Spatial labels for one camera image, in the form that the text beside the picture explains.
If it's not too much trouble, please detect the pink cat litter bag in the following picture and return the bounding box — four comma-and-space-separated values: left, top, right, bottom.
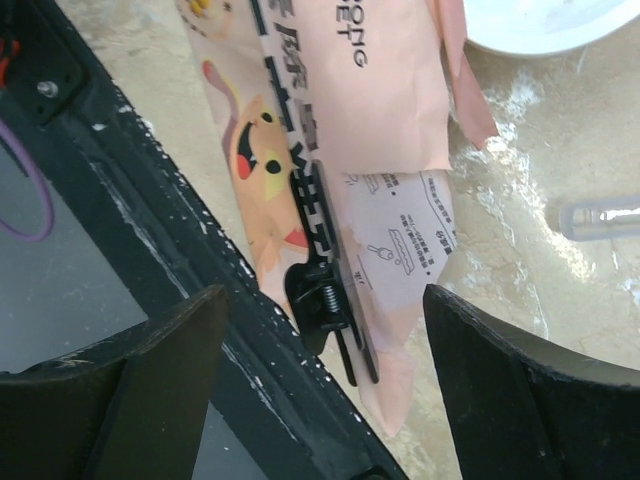
176, 1, 497, 436

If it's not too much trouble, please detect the clear plastic scoop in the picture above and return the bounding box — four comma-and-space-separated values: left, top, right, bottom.
559, 195, 639, 242

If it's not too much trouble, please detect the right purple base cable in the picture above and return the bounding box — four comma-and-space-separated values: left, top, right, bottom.
0, 119, 55, 244

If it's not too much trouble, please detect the black bag clip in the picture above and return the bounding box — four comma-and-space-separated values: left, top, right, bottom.
251, 1, 380, 386

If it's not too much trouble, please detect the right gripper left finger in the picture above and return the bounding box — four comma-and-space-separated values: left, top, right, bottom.
1, 286, 229, 479

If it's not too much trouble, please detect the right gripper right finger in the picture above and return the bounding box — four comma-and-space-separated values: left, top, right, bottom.
423, 285, 639, 479

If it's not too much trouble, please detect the white plastic litter box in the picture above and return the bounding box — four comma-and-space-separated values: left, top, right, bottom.
464, 0, 639, 57

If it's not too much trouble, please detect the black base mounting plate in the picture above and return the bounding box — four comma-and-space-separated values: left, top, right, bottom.
1, 1, 403, 479

